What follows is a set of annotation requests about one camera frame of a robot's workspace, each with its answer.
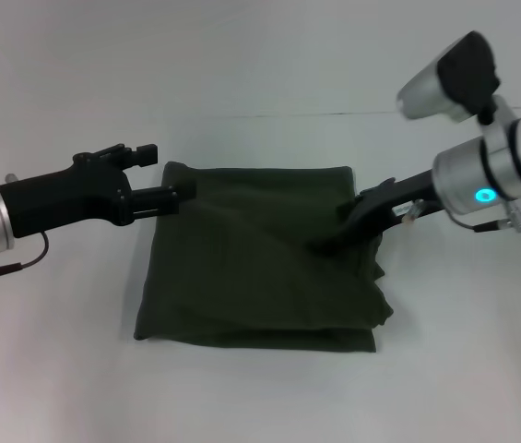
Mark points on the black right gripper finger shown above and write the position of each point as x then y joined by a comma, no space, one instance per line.
334,242
350,207

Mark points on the left gripper silver connector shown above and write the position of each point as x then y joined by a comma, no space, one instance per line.
11,177

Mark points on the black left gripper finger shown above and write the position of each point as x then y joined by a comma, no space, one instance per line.
163,200
133,154

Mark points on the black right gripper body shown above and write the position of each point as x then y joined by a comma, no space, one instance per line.
394,203

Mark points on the dark green shirt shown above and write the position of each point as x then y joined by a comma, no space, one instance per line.
260,258

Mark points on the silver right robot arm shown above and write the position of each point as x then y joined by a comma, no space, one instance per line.
495,161

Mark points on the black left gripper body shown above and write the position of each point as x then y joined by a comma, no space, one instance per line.
66,196

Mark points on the gripper silver connector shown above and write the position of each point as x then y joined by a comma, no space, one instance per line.
413,213
11,177

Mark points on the right gripper silver connector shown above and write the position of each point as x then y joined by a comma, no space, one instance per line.
413,213

